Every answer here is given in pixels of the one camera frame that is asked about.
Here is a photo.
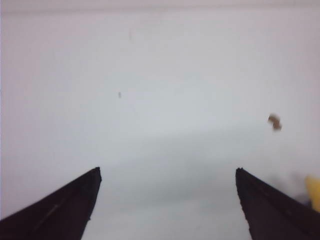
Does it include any yellow corn cob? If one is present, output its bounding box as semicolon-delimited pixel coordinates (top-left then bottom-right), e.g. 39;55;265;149
305;175;320;213

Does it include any small brown table mark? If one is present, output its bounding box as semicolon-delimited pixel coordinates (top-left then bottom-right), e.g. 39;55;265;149
267;113;282;131

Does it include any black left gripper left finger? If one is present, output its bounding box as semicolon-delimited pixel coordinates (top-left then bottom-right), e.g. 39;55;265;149
0;167;102;240

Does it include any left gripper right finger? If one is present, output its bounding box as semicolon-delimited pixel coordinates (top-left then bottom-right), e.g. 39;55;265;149
235;168;320;240

